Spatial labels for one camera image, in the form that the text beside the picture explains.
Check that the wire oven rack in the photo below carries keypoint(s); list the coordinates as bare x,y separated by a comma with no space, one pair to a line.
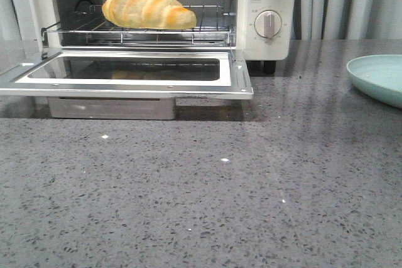
215,28

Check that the white Toshiba toaster oven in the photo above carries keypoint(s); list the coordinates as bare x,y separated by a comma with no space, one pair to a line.
256,51

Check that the lower oven knob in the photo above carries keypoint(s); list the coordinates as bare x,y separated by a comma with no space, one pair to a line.
268,24

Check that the light green plate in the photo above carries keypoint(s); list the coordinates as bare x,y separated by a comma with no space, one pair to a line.
378,76

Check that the glass oven door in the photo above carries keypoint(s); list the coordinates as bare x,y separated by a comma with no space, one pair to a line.
114,74

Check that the orange croissant bread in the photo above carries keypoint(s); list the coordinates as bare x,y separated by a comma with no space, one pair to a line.
149,14

